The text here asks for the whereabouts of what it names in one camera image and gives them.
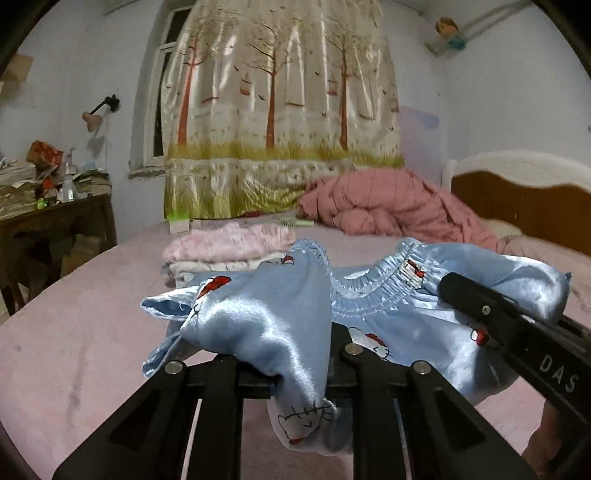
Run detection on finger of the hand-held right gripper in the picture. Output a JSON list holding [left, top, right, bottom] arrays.
[[438, 272, 526, 352]]

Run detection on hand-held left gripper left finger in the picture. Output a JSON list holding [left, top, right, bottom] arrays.
[[52, 353, 278, 480]]

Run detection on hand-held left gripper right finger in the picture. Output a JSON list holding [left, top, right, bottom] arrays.
[[325, 322, 539, 480]]

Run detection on light blue satin pants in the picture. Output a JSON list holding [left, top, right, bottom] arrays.
[[140, 236, 571, 457]]

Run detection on person's right hand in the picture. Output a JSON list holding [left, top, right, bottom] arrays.
[[522, 399, 583, 469]]

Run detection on pale pillow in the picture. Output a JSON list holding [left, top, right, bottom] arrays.
[[485, 219, 591, 278]]

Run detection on wooden headboard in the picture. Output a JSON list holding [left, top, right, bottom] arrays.
[[441, 150, 591, 257]]

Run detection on pile of folded clothes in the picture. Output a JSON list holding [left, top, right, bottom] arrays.
[[161, 256, 296, 289]]

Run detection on pink quilt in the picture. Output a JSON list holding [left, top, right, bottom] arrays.
[[295, 167, 502, 252]]

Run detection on pink folded garment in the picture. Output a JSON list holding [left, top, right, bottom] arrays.
[[163, 225, 296, 264]]

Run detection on pink bed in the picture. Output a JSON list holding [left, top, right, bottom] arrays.
[[0, 217, 591, 480]]

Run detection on dark wooden desk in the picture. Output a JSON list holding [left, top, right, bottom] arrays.
[[0, 191, 117, 319]]

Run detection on stack of books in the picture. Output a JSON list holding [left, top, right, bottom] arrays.
[[76, 171, 112, 197]]

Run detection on clear bottle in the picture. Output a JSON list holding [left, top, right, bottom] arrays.
[[60, 152, 77, 202]]

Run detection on pile of papers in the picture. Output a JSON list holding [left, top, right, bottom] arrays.
[[0, 157, 38, 219]]

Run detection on tree print curtain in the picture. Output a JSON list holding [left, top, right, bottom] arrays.
[[159, 0, 407, 220]]

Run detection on red box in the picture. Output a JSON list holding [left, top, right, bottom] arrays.
[[27, 141, 64, 167]]

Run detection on window frame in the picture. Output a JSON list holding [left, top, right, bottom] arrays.
[[129, 4, 195, 180]]

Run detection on wall shelf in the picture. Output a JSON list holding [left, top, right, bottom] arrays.
[[425, 0, 532, 58]]

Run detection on wall lamp with pink shade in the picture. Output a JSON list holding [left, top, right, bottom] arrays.
[[82, 95, 121, 132]]

